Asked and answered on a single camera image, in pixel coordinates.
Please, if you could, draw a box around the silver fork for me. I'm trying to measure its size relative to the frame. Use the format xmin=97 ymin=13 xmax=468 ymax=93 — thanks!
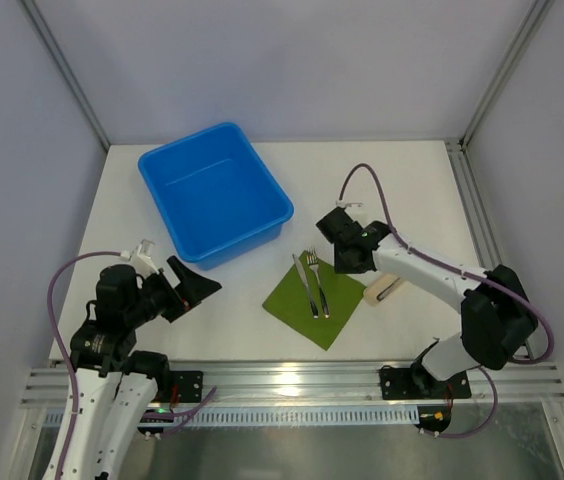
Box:
xmin=307 ymin=248 xmax=331 ymax=318

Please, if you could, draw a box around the silver table knife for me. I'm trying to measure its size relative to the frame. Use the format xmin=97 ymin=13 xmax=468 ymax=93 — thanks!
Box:
xmin=292 ymin=254 xmax=319 ymax=318

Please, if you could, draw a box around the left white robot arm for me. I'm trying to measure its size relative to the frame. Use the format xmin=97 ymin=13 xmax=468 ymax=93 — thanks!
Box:
xmin=44 ymin=249 xmax=221 ymax=479

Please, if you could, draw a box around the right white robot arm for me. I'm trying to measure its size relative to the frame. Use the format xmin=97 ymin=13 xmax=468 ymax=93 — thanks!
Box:
xmin=316 ymin=207 xmax=539 ymax=398

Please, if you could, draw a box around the green paper napkin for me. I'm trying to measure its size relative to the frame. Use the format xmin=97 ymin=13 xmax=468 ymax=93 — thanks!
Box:
xmin=263 ymin=250 xmax=365 ymax=350

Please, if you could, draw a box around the beige cutlery tray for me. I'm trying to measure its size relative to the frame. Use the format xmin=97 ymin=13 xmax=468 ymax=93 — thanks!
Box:
xmin=363 ymin=274 xmax=404 ymax=306

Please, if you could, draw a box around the silver spoon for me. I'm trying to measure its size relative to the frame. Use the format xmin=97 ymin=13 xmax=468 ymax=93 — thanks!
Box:
xmin=376 ymin=280 xmax=401 ymax=302

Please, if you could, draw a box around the blue plastic bin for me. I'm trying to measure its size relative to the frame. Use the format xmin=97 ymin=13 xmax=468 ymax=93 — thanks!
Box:
xmin=138 ymin=122 xmax=294 ymax=270

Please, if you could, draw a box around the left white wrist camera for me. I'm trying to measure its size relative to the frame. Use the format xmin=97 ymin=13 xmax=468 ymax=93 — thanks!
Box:
xmin=119 ymin=239 xmax=159 ymax=278

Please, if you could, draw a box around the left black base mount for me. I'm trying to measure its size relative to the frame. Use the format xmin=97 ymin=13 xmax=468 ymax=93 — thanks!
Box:
xmin=166 ymin=370 xmax=204 ymax=404

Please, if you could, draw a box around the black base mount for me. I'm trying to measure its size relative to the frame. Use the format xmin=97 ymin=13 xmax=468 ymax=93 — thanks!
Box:
xmin=379 ymin=365 xmax=472 ymax=400
xmin=166 ymin=370 xmax=204 ymax=404

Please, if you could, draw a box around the aluminium front rail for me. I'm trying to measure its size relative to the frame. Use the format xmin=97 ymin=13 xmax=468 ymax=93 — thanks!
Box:
xmin=19 ymin=360 xmax=564 ymax=409

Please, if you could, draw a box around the right aluminium side rail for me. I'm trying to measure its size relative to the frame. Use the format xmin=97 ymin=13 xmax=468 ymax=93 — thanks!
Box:
xmin=444 ymin=140 xmax=536 ymax=362

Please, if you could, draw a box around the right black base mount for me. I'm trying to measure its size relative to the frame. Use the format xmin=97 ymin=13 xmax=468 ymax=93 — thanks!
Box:
xmin=379 ymin=365 xmax=472 ymax=400

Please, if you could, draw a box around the white slotted cable duct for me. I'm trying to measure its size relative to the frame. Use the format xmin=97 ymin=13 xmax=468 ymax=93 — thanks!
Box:
xmin=186 ymin=404 xmax=419 ymax=428

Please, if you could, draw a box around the right aluminium frame post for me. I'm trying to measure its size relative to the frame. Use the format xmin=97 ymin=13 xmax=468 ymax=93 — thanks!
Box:
xmin=459 ymin=0 xmax=554 ymax=149

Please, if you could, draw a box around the aluminium frame post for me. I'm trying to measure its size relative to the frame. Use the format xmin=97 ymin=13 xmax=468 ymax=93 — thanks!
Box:
xmin=17 ymin=0 xmax=111 ymax=152
xmin=459 ymin=0 xmax=554 ymax=149

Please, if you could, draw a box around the left aluminium frame post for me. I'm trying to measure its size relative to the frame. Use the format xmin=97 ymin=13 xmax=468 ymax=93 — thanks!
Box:
xmin=17 ymin=0 xmax=111 ymax=152

